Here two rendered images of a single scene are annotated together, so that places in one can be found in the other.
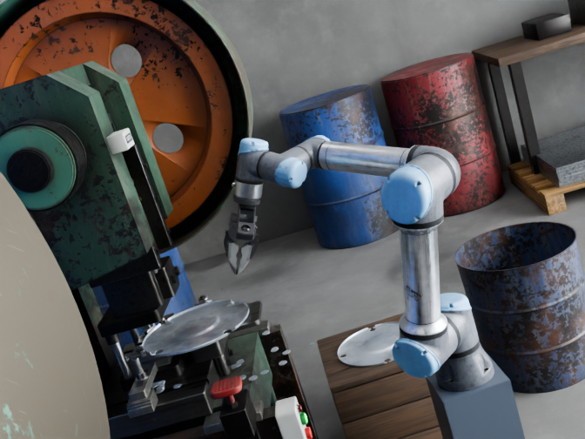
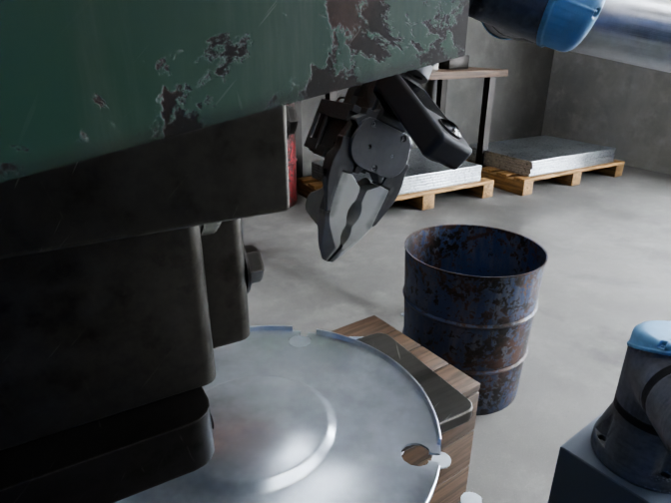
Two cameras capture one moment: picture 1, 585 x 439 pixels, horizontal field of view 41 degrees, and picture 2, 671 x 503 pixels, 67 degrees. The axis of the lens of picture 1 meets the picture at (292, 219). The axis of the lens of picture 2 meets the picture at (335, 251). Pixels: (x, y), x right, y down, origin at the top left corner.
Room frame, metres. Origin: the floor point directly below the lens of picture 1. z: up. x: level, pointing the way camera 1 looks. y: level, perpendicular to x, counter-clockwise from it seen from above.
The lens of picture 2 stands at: (1.61, 0.45, 1.06)
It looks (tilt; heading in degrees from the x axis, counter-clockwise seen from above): 23 degrees down; 325
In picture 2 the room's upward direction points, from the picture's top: straight up
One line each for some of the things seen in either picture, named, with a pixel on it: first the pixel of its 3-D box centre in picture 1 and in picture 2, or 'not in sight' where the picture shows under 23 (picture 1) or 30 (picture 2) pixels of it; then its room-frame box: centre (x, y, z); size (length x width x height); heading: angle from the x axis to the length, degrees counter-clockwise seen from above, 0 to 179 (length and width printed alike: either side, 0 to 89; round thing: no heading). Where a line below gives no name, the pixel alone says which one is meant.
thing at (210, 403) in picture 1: (164, 375); not in sight; (1.91, 0.45, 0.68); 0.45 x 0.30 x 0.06; 175
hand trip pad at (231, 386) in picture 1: (230, 399); not in sight; (1.56, 0.25, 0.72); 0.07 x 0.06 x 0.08; 85
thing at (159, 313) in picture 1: (137, 313); (42, 397); (1.91, 0.45, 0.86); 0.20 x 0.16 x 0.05; 175
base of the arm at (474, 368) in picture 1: (460, 359); (650, 429); (1.83, -0.31, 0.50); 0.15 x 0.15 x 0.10
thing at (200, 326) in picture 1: (196, 327); (254, 424); (1.90, 0.32, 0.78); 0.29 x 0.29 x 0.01
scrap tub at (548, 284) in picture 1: (528, 306); (465, 315); (2.53, -0.71, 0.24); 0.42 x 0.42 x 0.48
